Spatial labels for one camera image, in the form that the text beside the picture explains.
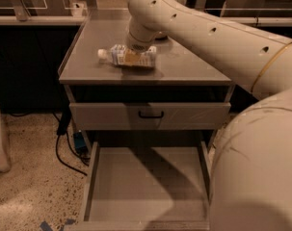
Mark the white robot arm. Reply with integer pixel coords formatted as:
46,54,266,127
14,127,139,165
126,0,292,231

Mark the black drawer handle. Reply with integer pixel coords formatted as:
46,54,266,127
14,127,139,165
138,111,164,119

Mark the black floor cable left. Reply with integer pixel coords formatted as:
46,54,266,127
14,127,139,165
52,112,92,177

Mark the blue power adapter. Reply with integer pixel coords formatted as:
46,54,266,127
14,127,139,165
73,132,87,153

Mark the white paper bowl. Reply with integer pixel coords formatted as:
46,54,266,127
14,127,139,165
155,32,168,39

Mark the blue floor tape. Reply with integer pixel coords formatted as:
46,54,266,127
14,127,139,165
39,218,76,231

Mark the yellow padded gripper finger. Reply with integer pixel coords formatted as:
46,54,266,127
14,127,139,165
124,49,141,65

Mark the grey drawer cabinet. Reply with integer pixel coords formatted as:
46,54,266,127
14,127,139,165
57,7,245,231

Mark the black power strip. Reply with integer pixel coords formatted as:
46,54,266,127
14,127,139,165
57,109,71,136

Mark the clear plastic bottle white cap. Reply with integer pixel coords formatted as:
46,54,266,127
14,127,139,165
97,44,157,67

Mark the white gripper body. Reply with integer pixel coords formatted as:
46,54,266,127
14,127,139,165
125,27,157,53

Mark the open grey middle drawer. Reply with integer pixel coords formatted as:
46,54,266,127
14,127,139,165
64,142,210,231

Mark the closed grey top drawer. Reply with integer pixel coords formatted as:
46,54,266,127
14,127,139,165
69,102,230,130

